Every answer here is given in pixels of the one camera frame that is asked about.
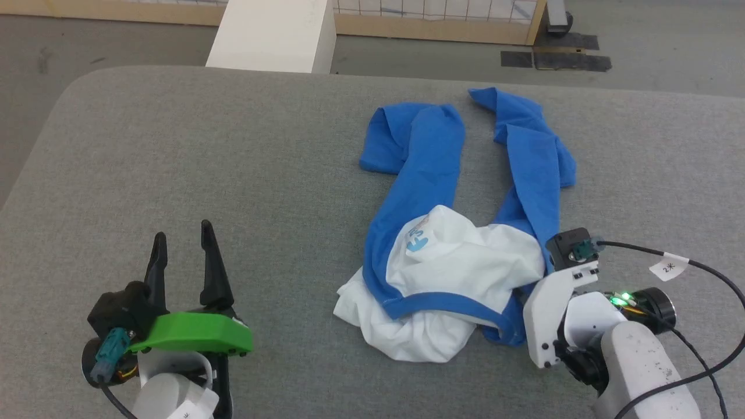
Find grey fabric covered surface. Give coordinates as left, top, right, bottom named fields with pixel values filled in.
left=0, top=65, right=745, bottom=419

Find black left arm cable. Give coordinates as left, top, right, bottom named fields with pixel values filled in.
left=95, top=327, right=138, bottom=419

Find black caster wheel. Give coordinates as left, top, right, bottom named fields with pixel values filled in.
left=545, top=0, right=574, bottom=37

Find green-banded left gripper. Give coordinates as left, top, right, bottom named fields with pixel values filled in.
left=129, top=219, right=254, bottom=419

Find white cable label tag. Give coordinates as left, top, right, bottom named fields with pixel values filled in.
left=648, top=253, right=690, bottom=282

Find wooden framed mesh partition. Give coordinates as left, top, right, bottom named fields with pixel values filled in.
left=0, top=0, right=548, bottom=46

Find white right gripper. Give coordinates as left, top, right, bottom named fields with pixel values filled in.
left=522, top=262, right=601, bottom=371

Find blue and white garment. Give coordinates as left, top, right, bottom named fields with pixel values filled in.
left=333, top=87, right=577, bottom=364

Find white square pillar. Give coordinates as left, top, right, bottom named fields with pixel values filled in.
left=205, top=0, right=337, bottom=74

